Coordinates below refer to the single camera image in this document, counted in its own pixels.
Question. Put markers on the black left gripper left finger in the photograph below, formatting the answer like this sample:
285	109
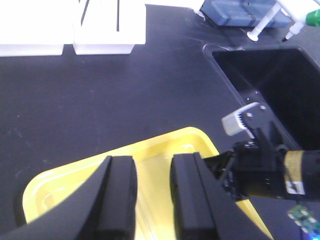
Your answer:
102	208

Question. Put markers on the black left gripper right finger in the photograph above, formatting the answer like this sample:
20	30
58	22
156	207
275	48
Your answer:
202	209

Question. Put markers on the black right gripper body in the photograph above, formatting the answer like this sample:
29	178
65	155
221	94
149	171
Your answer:
253	168

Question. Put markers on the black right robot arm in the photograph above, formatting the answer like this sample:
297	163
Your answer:
302	174

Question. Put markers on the yellow plastic tray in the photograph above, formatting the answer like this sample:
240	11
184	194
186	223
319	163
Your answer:
152	157

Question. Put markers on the green circuit board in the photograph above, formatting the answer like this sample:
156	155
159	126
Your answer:
305	219

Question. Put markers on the black lab sink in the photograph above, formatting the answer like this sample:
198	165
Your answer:
286	80

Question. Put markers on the blue drying rack base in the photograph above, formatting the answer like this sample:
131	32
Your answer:
236	13

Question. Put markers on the white storage bin right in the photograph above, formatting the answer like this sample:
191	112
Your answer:
133	29

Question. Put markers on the white storage bin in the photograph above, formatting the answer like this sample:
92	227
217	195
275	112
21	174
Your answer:
35	27
133	29

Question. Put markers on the white storage bin middle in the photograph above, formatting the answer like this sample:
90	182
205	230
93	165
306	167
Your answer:
35	27

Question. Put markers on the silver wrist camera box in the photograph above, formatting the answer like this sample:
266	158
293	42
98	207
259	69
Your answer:
248	118

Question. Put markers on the black wire tripod stand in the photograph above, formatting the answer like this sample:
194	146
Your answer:
101	15

